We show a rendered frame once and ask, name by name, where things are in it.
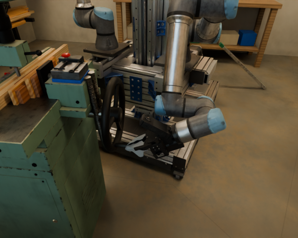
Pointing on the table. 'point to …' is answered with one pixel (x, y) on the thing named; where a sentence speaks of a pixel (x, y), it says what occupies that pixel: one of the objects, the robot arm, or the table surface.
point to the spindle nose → (1, 23)
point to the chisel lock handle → (34, 53)
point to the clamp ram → (44, 73)
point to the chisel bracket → (9, 53)
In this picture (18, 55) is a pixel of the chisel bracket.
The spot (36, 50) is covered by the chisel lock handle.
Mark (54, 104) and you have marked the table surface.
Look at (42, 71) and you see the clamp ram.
